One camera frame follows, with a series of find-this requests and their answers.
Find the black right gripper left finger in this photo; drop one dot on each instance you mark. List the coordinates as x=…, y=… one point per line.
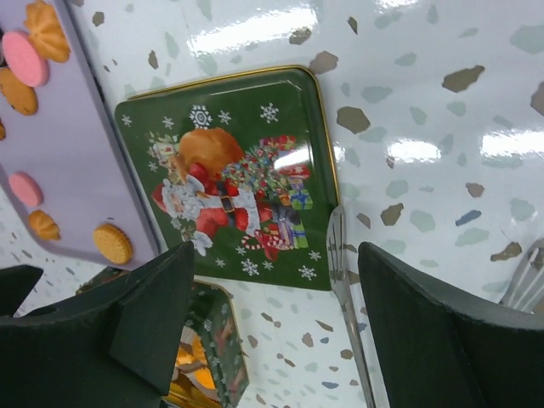
x=61, y=355

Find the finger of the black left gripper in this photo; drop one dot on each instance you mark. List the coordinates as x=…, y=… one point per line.
x=16, y=282

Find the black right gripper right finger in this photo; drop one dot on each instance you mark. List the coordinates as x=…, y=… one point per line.
x=440, y=346

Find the gold cookie tin box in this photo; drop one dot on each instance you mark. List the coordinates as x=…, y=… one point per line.
x=188, y=329

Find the gold tin lid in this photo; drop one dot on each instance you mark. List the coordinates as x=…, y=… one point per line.
x=240, y=167

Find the orange rosette cookie left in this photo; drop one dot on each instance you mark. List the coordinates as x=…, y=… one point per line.
x=43, y=226

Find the orange rosette cookie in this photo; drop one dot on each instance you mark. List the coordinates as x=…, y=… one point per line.
x=45, y=32
x=43, y=226

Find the pink round cookie left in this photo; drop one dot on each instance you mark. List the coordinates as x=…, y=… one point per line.
x=26, y=189

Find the pink round cookie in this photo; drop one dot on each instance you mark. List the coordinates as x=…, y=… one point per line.
x=24, y=60
x=26, y=189

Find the round dotted cracker bottom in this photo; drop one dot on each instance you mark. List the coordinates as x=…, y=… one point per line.
x=113, y=243

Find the lilac plastic tray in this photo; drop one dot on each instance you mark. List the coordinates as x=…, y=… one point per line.
x=69, y=147

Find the orange swirl cookie left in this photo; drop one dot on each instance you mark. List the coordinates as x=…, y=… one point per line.
x=1, y=129

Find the brown chip cookie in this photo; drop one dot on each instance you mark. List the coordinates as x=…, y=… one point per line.
x=20, y=97

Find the pink round cookie right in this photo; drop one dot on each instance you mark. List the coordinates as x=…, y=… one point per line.
x=24, y=60

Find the orange rosette cookie right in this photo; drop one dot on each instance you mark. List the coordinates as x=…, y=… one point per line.
x=45, y=32

